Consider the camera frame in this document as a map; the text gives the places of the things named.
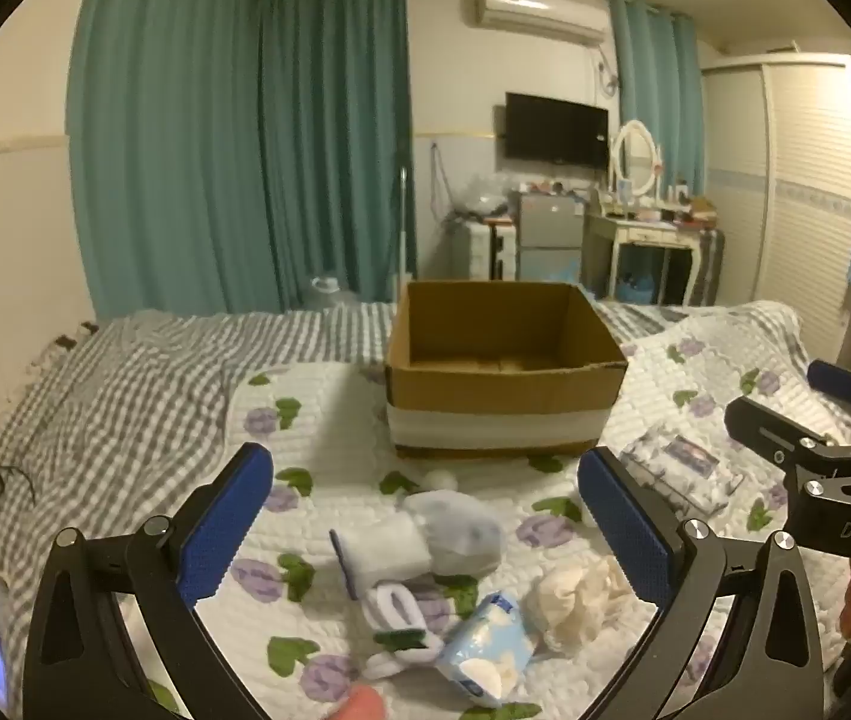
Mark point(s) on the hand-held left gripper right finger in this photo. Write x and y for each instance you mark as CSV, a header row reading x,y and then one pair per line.
x,y
624,532

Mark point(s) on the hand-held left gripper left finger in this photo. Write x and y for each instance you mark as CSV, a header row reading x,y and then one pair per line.
x,y
226,529

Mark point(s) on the cream bath pouf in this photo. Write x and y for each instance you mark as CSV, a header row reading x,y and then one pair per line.
x,y
575,604

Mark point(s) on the white sock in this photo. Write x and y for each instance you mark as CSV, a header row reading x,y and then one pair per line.
x,y
388,551

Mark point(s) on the grey-blue soft pouch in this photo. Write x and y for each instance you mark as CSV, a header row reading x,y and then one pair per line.
x,y
455,532

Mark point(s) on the blue tissue packet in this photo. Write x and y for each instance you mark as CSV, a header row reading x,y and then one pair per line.
x,y
487,649

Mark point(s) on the brown cardboard box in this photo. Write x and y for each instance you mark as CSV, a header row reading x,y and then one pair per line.
x,y
500,382

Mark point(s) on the white socks with green trim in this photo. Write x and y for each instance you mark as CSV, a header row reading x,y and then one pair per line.
x,y
399,626

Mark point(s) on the printed tissue pack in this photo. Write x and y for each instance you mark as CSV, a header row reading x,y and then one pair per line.
x,y
676,465

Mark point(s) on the floral white quilt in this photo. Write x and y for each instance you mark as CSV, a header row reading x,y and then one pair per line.
x,y
320,405

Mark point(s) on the dark striped suitcase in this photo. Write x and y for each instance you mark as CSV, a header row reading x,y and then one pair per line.
x,y
710,266

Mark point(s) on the grey gingham bed sheet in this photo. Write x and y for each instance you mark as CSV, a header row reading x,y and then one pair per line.
x,y
133,390

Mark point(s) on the small white cotton ball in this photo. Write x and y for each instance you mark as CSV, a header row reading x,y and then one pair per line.
x,y
442,480

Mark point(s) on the white wardrobe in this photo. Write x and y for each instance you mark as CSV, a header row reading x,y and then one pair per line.
x,y
792,195

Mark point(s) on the pink round object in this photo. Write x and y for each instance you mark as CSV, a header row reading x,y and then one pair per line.
x,y
359,705

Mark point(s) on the white vanity table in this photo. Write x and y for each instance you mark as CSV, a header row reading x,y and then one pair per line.
x,y
639,236

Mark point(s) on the clear water jug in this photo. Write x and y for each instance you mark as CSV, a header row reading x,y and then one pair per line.
x,y
334,294

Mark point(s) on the silver small fridge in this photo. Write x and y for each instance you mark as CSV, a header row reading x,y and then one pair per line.
x,y
551,236

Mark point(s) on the white oval mirror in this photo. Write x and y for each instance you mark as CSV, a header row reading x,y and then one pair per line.
x,y
636,157

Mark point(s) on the white drawer cabinet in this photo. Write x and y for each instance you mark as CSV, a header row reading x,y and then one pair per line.
x,y
479,249

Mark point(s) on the narrow teal curtain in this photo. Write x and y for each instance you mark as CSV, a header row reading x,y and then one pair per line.
x,y
657,105

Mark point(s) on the white pole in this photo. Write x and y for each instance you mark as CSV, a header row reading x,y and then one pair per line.
x,y
400,232

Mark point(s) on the clear plastic bag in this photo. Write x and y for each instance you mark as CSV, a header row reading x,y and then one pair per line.
x,y
481,196

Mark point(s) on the wide teal curtain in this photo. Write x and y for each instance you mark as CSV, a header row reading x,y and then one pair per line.
x,y
230,150

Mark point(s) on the white air conditioner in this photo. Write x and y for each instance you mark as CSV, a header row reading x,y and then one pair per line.
x,y
538,11

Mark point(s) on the black wall television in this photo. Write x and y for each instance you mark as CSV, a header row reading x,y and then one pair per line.
x,y
556,129

